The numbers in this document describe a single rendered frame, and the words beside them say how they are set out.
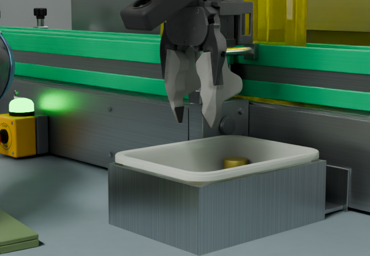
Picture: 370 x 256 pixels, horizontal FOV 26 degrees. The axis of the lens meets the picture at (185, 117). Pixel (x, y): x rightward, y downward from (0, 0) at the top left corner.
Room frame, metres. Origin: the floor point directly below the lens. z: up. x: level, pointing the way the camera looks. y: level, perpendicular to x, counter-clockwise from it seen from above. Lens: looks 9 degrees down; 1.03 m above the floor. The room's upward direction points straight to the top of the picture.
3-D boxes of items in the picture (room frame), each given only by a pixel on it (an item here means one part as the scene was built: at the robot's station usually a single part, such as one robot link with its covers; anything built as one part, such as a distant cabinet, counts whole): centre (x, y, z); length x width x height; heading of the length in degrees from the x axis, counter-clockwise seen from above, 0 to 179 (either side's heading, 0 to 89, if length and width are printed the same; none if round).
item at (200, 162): (0.99, -0.04, 0.80); 0.22 x 0.17 x 0.09; 132
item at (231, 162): (1.08, -0.07, 0.79); 0.04 x 0.04 x 0.04
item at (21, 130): (1.42, 0.30, 0.79); 0.07 x 0.07 x 0.07; 42
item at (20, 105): (1.42, 0.29, 0.84); 0.04 x 0.04 x 0.03
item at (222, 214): (1.01, -0.06, 0.79); 0.27 x 0.17 x 0.08; 132
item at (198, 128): (1.16, -0.05, 0.85); 0.09 x 0.04 x 0.07; 132
